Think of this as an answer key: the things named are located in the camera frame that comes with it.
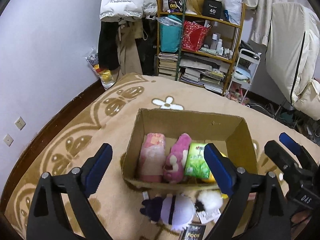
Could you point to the white fluffy plush keychain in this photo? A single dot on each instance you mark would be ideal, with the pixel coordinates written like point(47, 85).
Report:
point(208, 204)

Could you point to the black box marked 40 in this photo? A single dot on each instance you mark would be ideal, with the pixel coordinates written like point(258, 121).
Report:
point(212, 9)

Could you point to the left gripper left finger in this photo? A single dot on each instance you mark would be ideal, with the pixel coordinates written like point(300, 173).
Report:
point(47, 215)

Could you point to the black Face tissue pack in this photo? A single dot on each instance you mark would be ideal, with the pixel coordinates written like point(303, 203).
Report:
point(193, 232)

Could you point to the white plastic bag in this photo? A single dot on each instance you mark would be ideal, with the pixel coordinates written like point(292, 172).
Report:
point(234, 8)

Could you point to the beige patterned blanket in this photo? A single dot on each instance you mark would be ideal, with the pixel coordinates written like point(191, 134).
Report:
point(111, 119)

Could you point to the beige hanging coat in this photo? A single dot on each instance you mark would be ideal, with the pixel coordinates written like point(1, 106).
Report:
point(128, 56)

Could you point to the black hanging coat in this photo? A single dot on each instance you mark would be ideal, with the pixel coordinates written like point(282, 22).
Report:
point(107, 46)

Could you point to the blonde wig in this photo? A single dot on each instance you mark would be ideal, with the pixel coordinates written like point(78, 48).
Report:
point(194, 7)

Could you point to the teal gift bag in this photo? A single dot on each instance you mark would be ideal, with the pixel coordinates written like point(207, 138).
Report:
point(170, 33)

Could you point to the pink white plush toy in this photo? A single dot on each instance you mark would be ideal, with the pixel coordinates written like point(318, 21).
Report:
point(175, 161)

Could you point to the white wall socket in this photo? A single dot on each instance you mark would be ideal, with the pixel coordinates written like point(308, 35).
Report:
point(8, 140)
point(20, 123)

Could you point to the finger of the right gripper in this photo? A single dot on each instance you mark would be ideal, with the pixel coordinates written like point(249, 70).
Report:
point(305, 159)
point(283, 161)

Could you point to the white utility cart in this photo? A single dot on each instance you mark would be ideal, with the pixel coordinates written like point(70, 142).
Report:
point(242, 75)

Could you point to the green tissue pack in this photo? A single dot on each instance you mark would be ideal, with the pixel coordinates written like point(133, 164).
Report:
point(196, 165)

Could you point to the pink towel pack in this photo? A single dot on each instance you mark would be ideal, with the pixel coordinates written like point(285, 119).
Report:
point(152, 158)

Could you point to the red gift bag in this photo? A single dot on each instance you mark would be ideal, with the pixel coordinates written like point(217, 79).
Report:
point(193, 36)

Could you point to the open cardboard box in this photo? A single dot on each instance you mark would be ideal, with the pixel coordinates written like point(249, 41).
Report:
point(166, 148)

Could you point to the stack of books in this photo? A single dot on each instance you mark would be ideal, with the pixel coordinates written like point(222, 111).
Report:
point(167, 65)

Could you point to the purple white plush toy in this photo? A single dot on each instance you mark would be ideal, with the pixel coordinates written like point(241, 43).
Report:
point(176, 211)

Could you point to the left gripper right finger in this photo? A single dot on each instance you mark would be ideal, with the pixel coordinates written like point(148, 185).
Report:
point(270, 217)

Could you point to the wooden bookshelf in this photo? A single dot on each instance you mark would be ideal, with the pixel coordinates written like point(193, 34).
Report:
point(210, 67)

